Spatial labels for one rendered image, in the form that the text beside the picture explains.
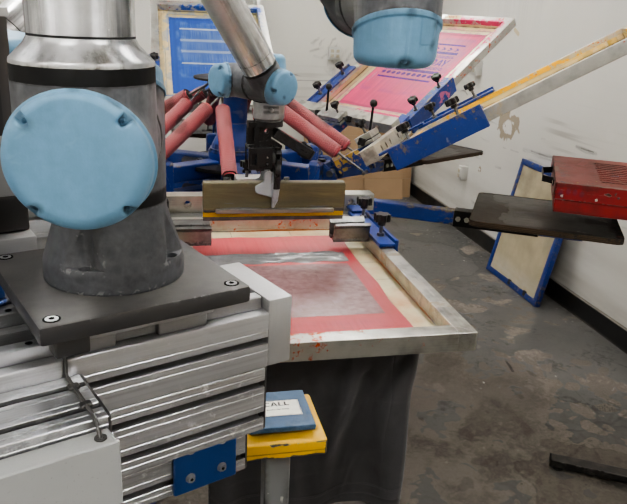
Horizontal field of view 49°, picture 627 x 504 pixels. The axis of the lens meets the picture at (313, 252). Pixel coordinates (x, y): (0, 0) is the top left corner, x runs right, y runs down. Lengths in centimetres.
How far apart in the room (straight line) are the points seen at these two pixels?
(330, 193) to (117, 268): 107
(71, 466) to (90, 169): 26
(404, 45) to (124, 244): 34
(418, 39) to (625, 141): 323
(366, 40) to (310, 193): 114
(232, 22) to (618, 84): 275
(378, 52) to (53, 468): 45
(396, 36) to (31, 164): 31
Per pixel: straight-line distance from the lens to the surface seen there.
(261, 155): 167
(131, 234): 73
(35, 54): 58
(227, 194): 169
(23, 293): 76
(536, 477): 272
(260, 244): 182
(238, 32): 141
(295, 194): 172
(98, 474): 68
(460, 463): 270
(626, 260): 378
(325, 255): 174
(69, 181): 57
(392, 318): 143
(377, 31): 60
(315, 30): 594
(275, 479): 112
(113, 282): 73
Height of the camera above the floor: 154
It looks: 19 degrees down
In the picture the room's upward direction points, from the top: 3 degrees clockwise
